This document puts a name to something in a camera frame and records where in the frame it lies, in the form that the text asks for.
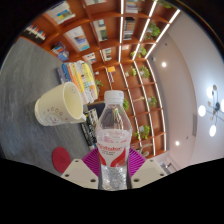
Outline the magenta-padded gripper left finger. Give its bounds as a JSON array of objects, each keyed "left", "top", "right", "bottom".
[{"left": 60, "top": 147, "right": 102, "bottom": 190}]

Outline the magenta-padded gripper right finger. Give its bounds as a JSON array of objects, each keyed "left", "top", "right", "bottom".
[{"left": 127, "top": 147, "right": 168, "bottom": 190}]

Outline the clear plastic water bottle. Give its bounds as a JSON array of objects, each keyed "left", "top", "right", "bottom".
[{"left": 94, "top": 89, "right": 134, "bottom": 191}]

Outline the flat round red coaster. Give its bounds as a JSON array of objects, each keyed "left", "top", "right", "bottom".
[{"left": 51, "top": 146, "right": 72, "bottom": 175}]

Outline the dark book stack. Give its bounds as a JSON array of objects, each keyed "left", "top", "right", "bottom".
[{"left": 80, "top": 107, "right": 100, "bottom": 151}]

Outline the ceiling air vent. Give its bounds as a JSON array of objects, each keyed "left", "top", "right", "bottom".
[{"left": 192, "top": 114, "right": 199, "bottom": 136}]

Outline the cream patterned mug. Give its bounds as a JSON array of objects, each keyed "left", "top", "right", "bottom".
[{"left": 33, "top": 81, "right": 87, "bottom": 127}]

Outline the multi-bulb ceiling lamp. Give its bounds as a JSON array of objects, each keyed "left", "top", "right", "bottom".
[{"left": 197, "top": 84, "right": 224, "bottom": 138}]

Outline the colourful book stack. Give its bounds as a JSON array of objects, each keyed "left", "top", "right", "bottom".
[{"left": 55, "top": 59, "right": 100, "bottom": 105}]

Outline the wooden shelf unit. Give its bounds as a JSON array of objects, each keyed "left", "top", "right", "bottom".
[{"left": 19, "top": 0, "right": 183, "bottom": 162}]

